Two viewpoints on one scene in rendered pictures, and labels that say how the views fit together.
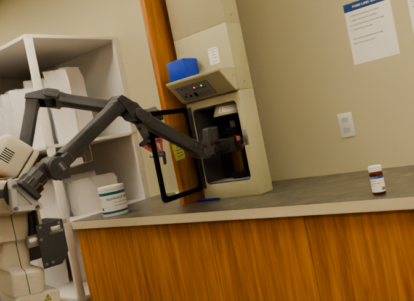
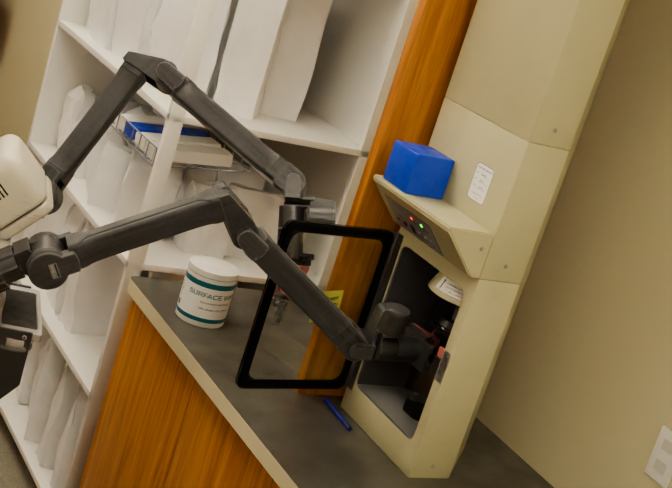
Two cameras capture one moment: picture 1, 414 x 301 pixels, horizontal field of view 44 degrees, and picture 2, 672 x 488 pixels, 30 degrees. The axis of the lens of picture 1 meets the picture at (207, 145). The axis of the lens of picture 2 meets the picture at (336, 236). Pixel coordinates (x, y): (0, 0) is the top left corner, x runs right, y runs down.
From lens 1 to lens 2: 1.06 m
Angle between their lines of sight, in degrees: 22
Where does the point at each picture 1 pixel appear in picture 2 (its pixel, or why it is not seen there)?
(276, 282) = not seen: outside the picture
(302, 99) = (631, 346)
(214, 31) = (505, 142)
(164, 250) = (209, 451)
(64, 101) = (185, 102)
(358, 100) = not seen: outside the picture
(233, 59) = (502, 220)
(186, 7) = (493, 55)
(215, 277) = not seen: outside the picture
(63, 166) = (54, 272)
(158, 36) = (423, 70)
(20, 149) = (21, 193)
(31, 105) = (126, 80)
